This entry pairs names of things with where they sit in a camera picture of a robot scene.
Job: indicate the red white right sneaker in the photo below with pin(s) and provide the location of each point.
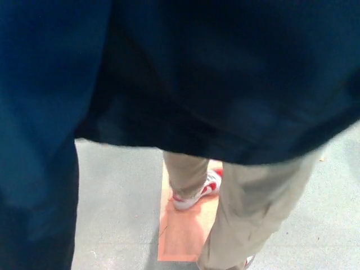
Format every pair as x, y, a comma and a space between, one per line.
249, 262

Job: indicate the khaki trousers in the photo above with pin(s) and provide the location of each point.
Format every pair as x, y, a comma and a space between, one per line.
247, 202

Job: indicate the navy blue coat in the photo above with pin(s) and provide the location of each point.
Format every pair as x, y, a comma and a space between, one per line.
197, 70

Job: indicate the red white sneaker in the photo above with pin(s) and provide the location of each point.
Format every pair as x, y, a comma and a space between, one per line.
249, 262
197, 194

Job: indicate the red white left sneaker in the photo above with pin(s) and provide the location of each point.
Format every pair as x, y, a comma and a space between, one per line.
197, 194

